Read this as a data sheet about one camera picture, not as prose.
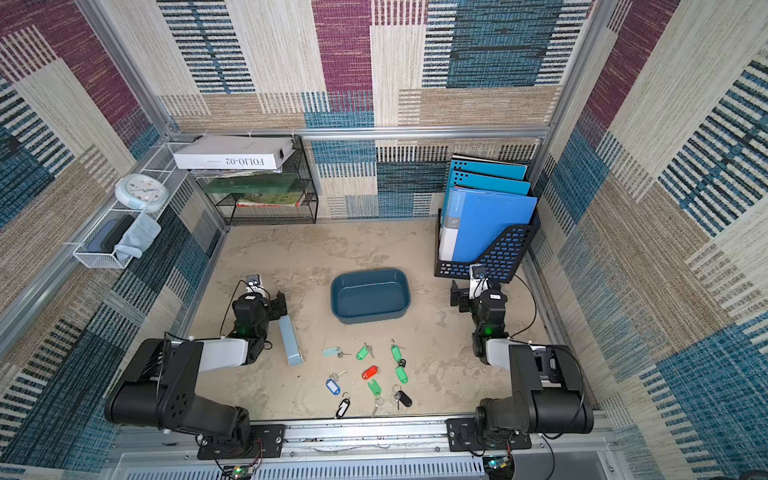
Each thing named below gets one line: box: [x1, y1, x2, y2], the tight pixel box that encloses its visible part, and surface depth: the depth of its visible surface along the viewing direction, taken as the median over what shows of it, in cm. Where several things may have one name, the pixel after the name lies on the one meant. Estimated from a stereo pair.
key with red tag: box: [361, 365, 379, 380], surface depth 86 cm
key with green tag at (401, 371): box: [395, 358, 409, 384], surface depth 86 cm
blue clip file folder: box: [440, 187, 538, 262], surface depth 90 cm
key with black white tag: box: [336, 392, 351, 418], surface depth 81 cm
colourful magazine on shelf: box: [236, 191, 304, 208], surface depth 102 cm
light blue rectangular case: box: [279, 316, 305, 367], surface depth 87 cm
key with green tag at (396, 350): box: [390, 338, 406, 362], surface depth 89 cm
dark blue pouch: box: [88, 214, 135, 253], surface depth 67 cm
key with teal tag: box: [322, 346, 352, 358], surface depth 89 cm
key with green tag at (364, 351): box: [356, 342, 375, 361], surface depth 90 cm
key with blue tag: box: [326, 369, 348, 396], surface depth 84 cm
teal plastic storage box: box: [331, 268, 411, 325], surface depth 100 cm
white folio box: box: [173, 135, 296, 170], surface depth 81 cm
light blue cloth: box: [114, 212, 162, 262], surface depth 70 cm
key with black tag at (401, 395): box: [392, 384, 413, 410], surface depth 82 cm
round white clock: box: [114, 173, 169, 213], surface depth 76 cm
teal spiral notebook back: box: [450, 159, 528, 180], surface depth 96 cm
